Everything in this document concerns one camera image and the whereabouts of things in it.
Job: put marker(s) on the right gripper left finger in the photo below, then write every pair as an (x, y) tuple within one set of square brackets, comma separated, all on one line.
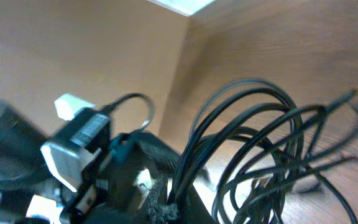
[(155, 209)]

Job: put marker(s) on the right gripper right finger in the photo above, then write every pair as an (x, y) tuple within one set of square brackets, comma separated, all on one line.
[(194, 211)]

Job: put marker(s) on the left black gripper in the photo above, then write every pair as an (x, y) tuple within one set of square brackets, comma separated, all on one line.
[(127, 173)]

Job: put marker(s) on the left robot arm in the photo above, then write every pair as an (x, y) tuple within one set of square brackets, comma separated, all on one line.
[(23, 170)]

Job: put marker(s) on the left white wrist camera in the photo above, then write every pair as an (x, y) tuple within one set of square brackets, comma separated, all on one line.
[(74, 153)]

